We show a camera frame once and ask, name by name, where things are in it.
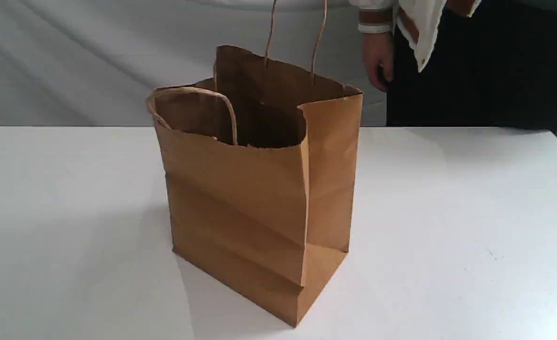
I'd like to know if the person's dark torso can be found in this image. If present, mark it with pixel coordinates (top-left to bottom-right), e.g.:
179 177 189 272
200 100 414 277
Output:
387 0 557 131

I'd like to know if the person's right hand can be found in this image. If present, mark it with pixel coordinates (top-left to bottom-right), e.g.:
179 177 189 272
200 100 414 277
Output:
362 32 394 92

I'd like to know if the brown paper bag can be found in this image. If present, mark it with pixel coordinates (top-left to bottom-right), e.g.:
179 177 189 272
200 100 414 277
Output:
146 4 363 327

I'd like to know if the white jacket sleeve forearm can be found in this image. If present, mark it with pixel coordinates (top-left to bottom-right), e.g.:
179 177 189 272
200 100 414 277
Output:
349 0 481 72

